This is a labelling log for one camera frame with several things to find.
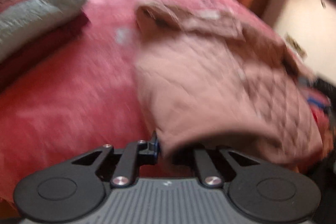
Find pink quilted garment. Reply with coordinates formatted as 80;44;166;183
135;0;323;165

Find pink heart-print bed blanket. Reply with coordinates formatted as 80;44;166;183
0;0;336;219

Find light grey puffer jacket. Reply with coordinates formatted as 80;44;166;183
1;0;87;61

